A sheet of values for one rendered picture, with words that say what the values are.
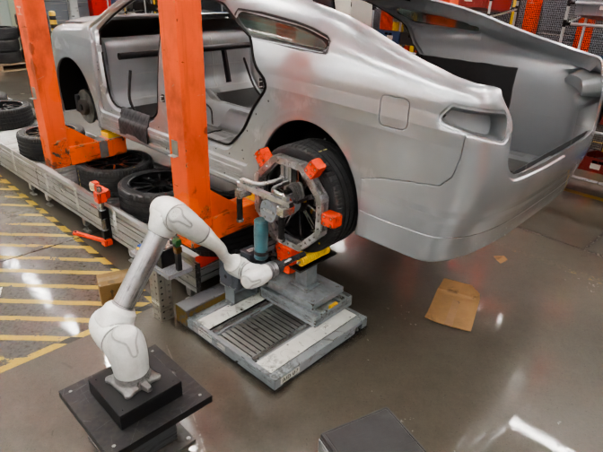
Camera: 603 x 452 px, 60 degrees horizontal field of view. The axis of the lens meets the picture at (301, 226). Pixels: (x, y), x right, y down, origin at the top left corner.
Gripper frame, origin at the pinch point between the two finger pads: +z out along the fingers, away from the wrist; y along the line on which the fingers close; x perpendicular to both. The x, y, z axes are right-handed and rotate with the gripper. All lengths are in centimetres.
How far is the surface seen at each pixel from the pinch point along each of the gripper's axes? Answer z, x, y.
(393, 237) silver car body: 24, -17, 44
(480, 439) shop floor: 13, -125, 36
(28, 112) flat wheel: 47, 340, -367
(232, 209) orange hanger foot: 6, 50, -43
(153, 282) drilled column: -46, 33, -82
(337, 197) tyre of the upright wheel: 18.2, 16.7, 29.8
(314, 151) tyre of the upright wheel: 21, 46, 29
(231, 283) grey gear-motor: -12, 9, -57
